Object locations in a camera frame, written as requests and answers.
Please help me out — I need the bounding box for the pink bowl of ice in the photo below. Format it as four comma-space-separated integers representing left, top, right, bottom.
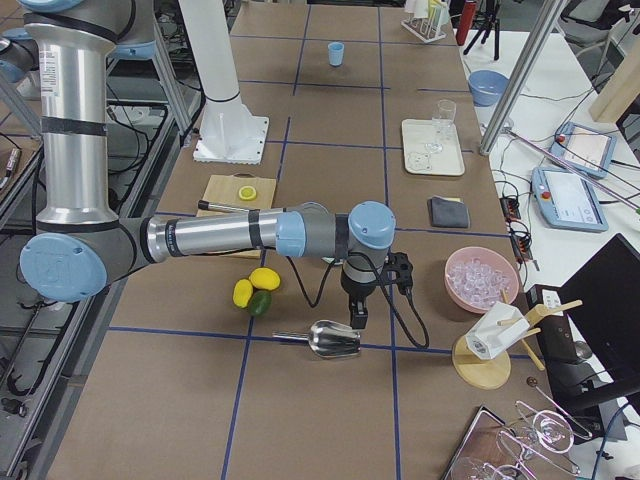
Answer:
444, 246, 520, 314

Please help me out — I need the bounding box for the wooden mug tree stand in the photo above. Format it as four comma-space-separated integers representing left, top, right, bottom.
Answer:
452, 300, 583, 390

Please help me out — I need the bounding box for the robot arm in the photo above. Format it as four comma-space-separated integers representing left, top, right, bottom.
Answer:
19, 1, 396, 329

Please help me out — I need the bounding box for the white bear tray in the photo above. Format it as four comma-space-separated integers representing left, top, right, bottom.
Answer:
401, 119, 465, 177

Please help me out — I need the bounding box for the far teach pendant tablet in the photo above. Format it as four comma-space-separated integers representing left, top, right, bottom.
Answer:
549, 122, 617, 179

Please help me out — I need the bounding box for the red cylinder bottle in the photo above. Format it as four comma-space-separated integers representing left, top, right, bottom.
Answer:
455, 0, 477, 46

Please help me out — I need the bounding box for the yellow lemon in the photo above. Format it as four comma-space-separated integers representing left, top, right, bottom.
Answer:
232, 278, 254, 309
249, 267, 281, 291

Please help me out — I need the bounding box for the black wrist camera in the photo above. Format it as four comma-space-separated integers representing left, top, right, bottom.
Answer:
383, 252, 413, 297

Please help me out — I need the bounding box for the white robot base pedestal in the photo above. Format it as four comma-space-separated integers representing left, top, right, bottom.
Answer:
179, 0, 269, 165

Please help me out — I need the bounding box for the grey folded cloth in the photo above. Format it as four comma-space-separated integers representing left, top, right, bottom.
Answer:
427, 196, 470, 228

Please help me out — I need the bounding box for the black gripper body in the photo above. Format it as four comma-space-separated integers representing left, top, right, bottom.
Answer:
342, 284, 375, 329

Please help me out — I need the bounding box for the white paper carton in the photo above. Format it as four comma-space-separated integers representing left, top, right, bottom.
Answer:
465, 302, 530, 360

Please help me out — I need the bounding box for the half lemon slice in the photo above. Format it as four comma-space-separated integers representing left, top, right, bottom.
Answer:
237, 185, 258, 201

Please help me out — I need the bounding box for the aluminium frame post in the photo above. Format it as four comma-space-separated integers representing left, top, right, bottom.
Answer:
479, 0, 567, 156

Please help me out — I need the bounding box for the teach pendant tablet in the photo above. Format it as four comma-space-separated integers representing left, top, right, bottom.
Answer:
531, 167, 609, 232
549, 122, 617, 179

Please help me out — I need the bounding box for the steel knife handle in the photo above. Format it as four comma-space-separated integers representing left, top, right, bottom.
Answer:
197, 199, 249, 213

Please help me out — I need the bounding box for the blue bowl with fork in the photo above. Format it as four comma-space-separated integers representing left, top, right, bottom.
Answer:
468, 70, 509, 107

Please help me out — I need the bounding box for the white wire cup rack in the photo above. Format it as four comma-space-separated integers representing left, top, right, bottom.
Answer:
401, 0, 450, 43

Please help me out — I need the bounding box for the near teach pendant tablet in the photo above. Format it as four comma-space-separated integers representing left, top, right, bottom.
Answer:
531, 167, 609, 232

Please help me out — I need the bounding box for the light blue plastic cup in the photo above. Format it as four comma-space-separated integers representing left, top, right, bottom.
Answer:
327, 41, 345, 67

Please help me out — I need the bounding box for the green lime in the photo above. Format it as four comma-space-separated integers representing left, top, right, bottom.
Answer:
247, 290, 272, 317

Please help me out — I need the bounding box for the clear wine glass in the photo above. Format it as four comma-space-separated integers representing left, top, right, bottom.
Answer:
425, 99, 457, 154

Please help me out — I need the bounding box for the metal ice scoop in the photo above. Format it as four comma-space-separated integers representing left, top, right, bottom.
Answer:
272, 320, 361, 359

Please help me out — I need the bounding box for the wooden cutting board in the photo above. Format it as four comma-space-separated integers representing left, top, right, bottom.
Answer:
195, 174, 278, 260

